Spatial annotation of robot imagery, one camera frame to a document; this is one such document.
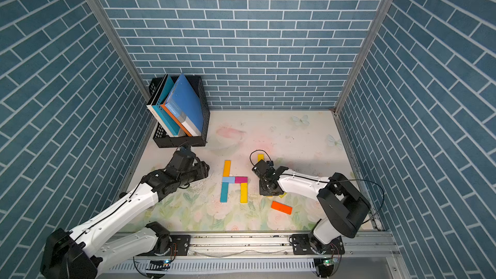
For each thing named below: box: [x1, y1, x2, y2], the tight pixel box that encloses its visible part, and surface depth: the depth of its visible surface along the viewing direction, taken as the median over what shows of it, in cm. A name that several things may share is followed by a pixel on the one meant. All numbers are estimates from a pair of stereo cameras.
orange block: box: [270, 200, 293, 216], surface depth 85 cm
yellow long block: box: [236, 176, 249, 204], surface depth 90 cm
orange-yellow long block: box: [222, 159, 232, 177], surface depth 98 cm
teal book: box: [151, 74, 182, 137], surface depth 88 cm
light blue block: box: [221, 176, 236, 184], surface depth 93 cm
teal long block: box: [219, 182, 230, 203], surface depth 88 cm
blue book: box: [164, 72, 204, 137], surface depth 98 cm
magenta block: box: [234, 176, 248, 185], surface depth 93 cm
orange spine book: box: [160, 103, 193, 137], surface depth 91 cm
